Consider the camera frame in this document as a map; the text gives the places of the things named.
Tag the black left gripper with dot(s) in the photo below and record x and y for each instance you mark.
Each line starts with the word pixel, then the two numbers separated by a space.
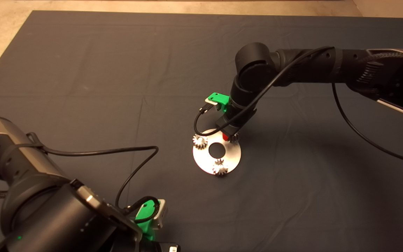
pixel 161 248

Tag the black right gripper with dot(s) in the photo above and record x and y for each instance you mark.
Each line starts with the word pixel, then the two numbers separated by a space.
pixel 237 117

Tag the small steel planetary gear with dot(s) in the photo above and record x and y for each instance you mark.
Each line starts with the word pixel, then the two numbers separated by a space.
pixel 234 137
pixel 199 140
pixel 220 168

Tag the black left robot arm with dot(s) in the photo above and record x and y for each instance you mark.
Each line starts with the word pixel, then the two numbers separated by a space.
pixel 30 218

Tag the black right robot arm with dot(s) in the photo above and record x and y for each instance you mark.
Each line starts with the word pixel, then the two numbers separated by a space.
pixel 310 64

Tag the round metal carrier plate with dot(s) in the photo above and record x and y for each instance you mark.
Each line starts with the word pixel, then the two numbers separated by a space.
pixel 234 155

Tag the dark grey table cloth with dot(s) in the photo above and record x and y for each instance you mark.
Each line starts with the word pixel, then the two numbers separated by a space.
pixel 82 52

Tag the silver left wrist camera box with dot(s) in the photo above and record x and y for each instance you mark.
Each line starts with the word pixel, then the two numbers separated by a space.
pixel 162 212

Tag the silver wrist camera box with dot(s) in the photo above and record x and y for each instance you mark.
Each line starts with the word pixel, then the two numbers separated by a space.
pixel 162 212
pixel 210 100

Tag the green left camera mount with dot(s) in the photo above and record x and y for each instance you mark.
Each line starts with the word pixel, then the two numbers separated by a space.
pixel 145 216

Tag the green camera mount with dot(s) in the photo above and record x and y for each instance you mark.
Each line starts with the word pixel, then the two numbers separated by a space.
pixel 219 98
pixel 145 216

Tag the green right camera mount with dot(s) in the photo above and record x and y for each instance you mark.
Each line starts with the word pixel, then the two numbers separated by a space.
pixel 219 98

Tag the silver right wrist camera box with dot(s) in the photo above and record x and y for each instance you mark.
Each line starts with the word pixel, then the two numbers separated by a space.
pixel 210 100

